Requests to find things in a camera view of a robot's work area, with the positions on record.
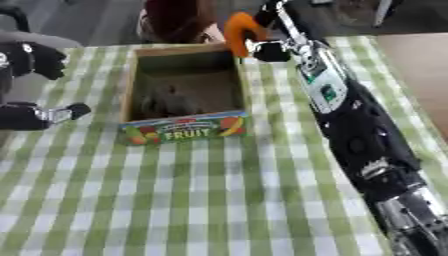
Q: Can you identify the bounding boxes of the person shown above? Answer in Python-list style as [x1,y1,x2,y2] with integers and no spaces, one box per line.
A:
[134,0,228,45]

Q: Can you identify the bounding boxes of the orange curved toy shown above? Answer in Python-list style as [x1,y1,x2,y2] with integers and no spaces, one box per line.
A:
[222,11,270,59]

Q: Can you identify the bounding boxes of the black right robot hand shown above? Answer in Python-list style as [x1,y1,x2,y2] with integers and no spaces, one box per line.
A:
[252,0,319,63]

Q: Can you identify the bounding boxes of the grey soft toy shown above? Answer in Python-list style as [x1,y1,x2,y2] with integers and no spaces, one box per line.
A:
[138,84,203,116]

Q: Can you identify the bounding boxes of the grey chair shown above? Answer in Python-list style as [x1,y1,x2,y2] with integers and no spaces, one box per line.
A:
[0,4,84,50]

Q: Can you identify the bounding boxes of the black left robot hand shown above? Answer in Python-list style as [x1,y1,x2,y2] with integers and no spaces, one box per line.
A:
[0,41,93,132]

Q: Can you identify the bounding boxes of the cardboard box with fruit print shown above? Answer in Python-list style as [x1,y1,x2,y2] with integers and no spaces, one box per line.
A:
[117,43,252,147]

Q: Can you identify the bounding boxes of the white furniture leg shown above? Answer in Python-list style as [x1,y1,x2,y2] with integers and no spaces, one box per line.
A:
[371,0,398,28]

